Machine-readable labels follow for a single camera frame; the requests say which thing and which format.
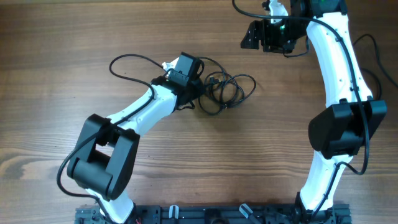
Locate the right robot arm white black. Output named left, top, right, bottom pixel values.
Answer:
left=241, top=1, right=387, bottom=223

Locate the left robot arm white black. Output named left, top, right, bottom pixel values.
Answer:
left=59, top=52, right=205, bottom=223

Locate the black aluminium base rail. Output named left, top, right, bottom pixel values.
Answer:
left=74, top=204, right=352, bottom=224

